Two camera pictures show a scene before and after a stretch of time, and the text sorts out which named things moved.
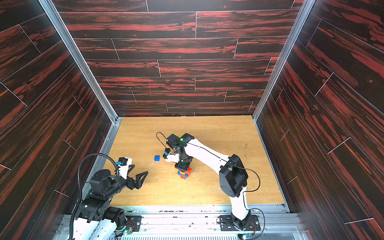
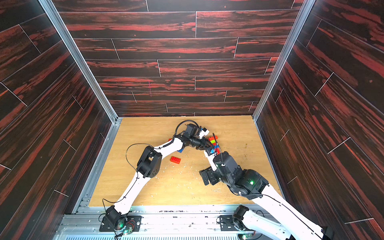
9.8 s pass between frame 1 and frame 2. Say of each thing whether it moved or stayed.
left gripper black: moved
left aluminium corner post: stayed
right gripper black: moved
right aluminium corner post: stayed
